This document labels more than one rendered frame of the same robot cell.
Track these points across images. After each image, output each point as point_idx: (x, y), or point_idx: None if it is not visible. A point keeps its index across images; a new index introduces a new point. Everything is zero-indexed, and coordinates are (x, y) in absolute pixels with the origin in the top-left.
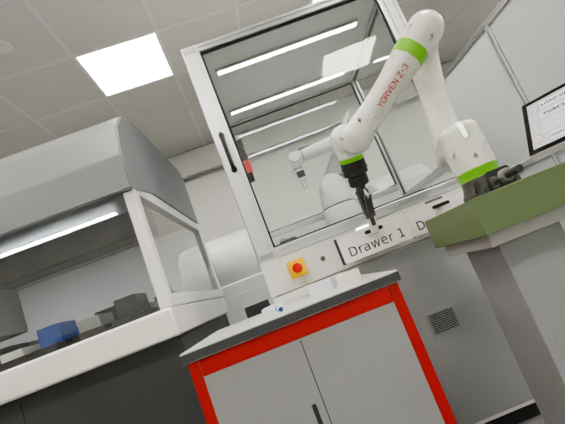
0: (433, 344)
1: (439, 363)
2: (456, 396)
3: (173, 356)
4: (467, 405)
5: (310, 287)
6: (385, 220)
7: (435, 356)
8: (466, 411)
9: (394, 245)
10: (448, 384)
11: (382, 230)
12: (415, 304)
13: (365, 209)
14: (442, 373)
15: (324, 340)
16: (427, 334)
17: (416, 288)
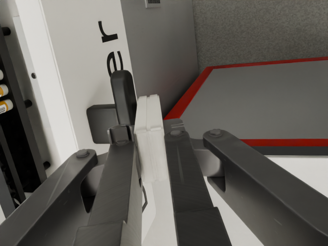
0: (164, 14)
1: (173, 17)
2: (185, 11)
3: None
4: (187, 2)
5: None
6: (53, 33)
7: (170, 19)
8: (189, 7)
9: (124, 28)
10: (181, 15)
11: (91, 65)
12: (136, 19)
13: (140, 208)
14: (177, 18)
15: None
16: (158, 18)
17: (120, 1)
